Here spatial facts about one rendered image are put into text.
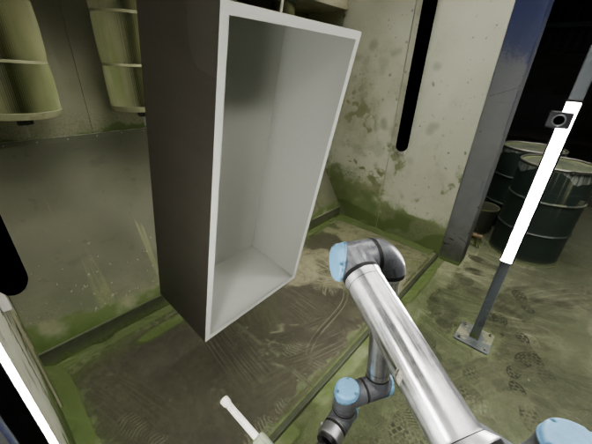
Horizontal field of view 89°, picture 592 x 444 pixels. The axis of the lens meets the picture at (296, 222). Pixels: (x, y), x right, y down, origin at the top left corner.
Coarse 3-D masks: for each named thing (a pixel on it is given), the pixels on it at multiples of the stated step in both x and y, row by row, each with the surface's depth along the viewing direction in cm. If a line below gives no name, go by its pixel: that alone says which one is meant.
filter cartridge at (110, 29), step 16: (96, 0) 147; (112, 0) 147; (128, 0) 150; (96, 16) 151; (112, 16) 150; (128, 16) 152; (96, 32) 155; (112, 32) 153; (128, 32) 154; (112, 48) 157; (128, 48) 157; (112, 64) 160; (128, 64) 160; (112, 80) 164; (128, 80) 163; (112, 96) 170; (128, 96) 168; (144, 112) 172
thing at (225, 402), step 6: (222, 402) 108; (228, 402) 108; (228, 408) 107; (234, 408) 107; (234, 414) 106; (240, 414) 106; (240, 420) 105; (246, 420) 105; (246, 426) 104; (252, 426) 104; (252, 432) 103; (252, 438) 102; (258, 438) 101; (264, 438) 101
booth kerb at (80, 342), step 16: (336, 208) 329; (320, 224) 314; (144, 304) 189; (160, 304) 198; (112, 320) 176; (128, 320) 184; (80, 336) 165; (96, 336) 172; (112, 336) 179; (48, 352) 156; (64, 352) 162
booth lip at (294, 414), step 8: (424, 272) 254; (416, 280) 241; (408, 288) 231; (400, 296) 222; (368, 336) 191; (352, 344) 181; (360, 344) 185; (352, 352) 178; (344, 360) 172; (336, 368) 167; (328, 376) 162; (320, 384) 158; (312, 392) 154; (304, 400) 150; (296, 408) 146; (304, 408) 148; (288, 416) 143; (296, 416) 144; (288, 424) 140; (280, 432) 137; (272, 440) 133
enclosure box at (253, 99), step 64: (192, 0) 67; (192, 64) 74; (256, 64) 120; (320, 64) 117; (192, 128) 82; (256, 128) 138; (320, 128) 127; (192, 192) 94; (256, 192) 162; (192, 256) 109; (256, 256) 178; (192, 320) 129
